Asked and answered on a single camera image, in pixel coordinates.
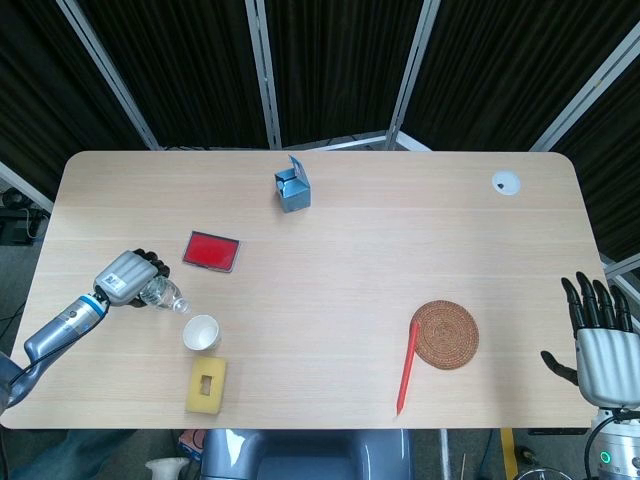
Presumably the white cable grommet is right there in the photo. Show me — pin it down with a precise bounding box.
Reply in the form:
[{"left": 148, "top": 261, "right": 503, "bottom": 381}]
[{"left": 490, "top": 170, "right": 522, "bottom": 196}]

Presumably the transparent plastic water bottle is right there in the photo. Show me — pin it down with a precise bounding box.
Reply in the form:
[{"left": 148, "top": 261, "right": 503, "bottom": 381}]
[{"left": 139, "top": 277, "right": 192, "bottom": 315}]

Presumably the blue cardboard box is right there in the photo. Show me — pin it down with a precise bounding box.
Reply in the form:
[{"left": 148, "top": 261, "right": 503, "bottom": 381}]
[{"left": 273, "top": 154, "right": 312, "bottom": 214}]

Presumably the grey partition base rail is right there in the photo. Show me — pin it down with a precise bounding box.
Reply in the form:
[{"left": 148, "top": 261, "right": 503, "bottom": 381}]
[{"left": 284, "top": 130, "right": 434, "bottom": 152}]

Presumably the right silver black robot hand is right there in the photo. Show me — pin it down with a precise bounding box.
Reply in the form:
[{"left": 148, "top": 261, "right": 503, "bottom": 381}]
[{"left": 540, "top": 271, "right": 640, "bottom": 409}]

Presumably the black pleated partition panel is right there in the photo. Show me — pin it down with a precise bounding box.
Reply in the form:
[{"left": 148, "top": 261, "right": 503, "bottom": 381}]
[
  {"left": 79, "top": 0, "right": 271, "bottom": 150},
  {"left": 0, "top": 0, "right": 151, "bottom": 201},
  {"left": 554, "top": 54, "right": 640, "bottom": 261},
  {"left": 402, "top": 0, "right": 640, "bottom": 151},
  {"left": 262, "top": 0, "right": 426, "bottom": 146}
]

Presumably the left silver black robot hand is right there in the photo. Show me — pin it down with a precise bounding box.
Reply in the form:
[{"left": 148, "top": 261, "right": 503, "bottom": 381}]
[{"left": 92, "top": 248, "right": 172, "bottom": 307}]

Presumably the red pencil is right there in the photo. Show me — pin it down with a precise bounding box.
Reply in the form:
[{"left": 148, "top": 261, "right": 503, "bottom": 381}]
[{"left": 396, "top": 321, "right": 420, "bottom": 416}]

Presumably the red ink pad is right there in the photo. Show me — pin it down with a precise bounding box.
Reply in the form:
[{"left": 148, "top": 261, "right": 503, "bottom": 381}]
[{"left": 181, "top": 230, "right": 242, "bottom": 274}]

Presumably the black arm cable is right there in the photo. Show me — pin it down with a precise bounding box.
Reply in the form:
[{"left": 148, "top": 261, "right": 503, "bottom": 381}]
[{"left": 4, "top": 324, "right": 96, "bottom": 409}]

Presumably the grey metal partition post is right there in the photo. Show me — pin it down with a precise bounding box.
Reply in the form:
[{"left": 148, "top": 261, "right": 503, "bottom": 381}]
[
  {"left": 599, "top": 252, "right": 640, "bottom": 301},
  {"left": 55, "top": 0, "right": 162, "bottom": 150},
  {"left": 384, "top": 0, "right": 441, "bottom": 150},
  {"left": 243, "top": 0, "right": 283, "bottom": 150},
  {"left": 529, "top": 19, "right": 640, "bottom": 151},
  {"left": 0, "top": 159, "right": 54, "bottom": 214}
]

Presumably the white paper cup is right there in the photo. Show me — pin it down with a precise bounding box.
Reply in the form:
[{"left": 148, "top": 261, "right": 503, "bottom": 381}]
[{"left": 181, "top": 313, "right": 222, "bottom": 352}]

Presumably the yellow sponge block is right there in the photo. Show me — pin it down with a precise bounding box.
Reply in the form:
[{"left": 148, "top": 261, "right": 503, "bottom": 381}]
[{"left": 184, "top": 356, "right": 228, "bottom": 415}]

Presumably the grey blue robot torso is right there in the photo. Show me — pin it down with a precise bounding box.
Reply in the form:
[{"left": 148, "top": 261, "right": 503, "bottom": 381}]
[{"left": 199, "top": 428, "right": 416, "bottom": 480}]

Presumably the black electronic device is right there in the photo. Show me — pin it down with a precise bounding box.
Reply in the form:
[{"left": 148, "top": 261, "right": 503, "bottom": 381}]
[{"left": 0, "top": 189, "right": 49, "bottom": 246}]

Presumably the woven rattan coaster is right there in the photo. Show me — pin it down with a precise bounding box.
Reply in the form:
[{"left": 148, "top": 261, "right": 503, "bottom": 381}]
[{"left": 412, "top": 299, "right": 480, "bottom": 371}]

